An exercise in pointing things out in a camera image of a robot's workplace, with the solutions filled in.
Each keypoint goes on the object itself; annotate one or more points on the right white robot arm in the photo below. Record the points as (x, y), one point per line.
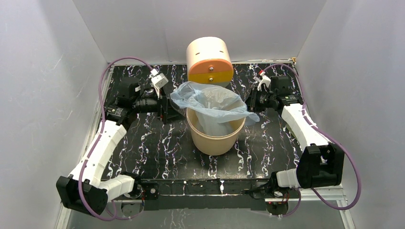
(321, 162)

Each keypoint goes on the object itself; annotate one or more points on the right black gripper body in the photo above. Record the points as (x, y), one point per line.
(265, 100)

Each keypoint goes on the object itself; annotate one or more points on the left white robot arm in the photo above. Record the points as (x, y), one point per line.
(83, 190)

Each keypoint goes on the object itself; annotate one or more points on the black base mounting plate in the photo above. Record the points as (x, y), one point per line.
(258, 194)

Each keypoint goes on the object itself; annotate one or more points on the round cream drawer cabinet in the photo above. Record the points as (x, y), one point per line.
(208, 62)

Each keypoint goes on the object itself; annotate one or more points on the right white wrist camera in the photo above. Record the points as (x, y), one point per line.
(265, 82)

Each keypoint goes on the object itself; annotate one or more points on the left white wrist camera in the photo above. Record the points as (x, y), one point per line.
(158, 81)

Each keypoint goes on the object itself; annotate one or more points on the beige round trash bin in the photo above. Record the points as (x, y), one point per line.
(213, 145)

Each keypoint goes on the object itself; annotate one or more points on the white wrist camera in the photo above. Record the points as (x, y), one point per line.
(265, 82)
(158, 81)

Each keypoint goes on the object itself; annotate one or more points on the light blue plastic bag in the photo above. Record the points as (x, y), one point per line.
(215, 107)

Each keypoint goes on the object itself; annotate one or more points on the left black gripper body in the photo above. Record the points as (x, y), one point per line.
(146, 104)

